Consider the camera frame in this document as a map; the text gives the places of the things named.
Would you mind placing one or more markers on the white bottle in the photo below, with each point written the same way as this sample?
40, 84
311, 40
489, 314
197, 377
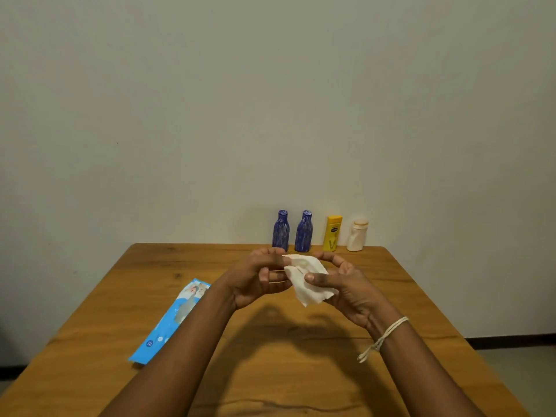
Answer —
356, 238

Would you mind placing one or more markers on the white wet wipe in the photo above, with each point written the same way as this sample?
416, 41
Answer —
304, 290

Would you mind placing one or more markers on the wooden table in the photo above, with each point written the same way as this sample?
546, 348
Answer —
87, 299

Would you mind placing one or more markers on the yellow bottle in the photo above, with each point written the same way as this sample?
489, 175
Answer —
332, 234

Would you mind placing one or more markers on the person's right forearm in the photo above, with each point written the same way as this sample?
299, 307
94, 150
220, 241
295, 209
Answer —
425, 377

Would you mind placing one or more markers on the person's left forearm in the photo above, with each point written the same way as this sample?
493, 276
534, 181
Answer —
178, 364

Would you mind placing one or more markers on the person's right hand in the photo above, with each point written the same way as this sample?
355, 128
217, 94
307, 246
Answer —
356, 295

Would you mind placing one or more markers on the blue wet wipes packet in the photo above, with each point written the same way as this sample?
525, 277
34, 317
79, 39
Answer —
167, 325

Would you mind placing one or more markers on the person's left hand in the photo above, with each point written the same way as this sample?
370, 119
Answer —
247, 277

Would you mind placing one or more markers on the blue patterned bottle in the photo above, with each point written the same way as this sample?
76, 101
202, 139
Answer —
280, 234
303, 234

